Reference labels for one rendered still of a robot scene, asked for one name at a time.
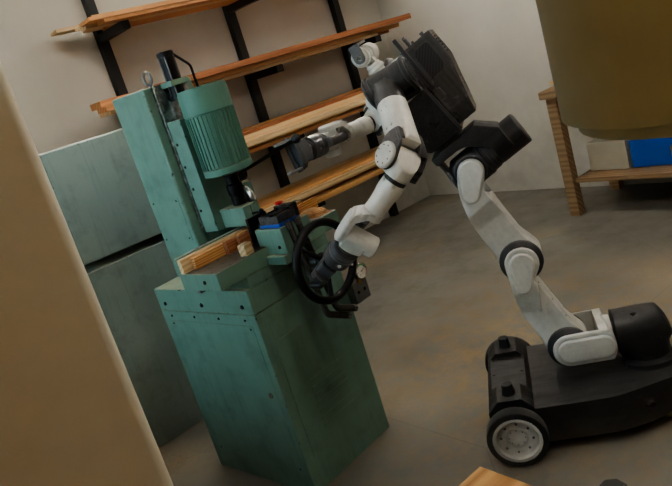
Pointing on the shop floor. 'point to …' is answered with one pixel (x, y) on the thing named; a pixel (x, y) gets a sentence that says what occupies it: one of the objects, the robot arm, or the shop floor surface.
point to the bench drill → (610, 56)
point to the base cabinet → (282, 387)
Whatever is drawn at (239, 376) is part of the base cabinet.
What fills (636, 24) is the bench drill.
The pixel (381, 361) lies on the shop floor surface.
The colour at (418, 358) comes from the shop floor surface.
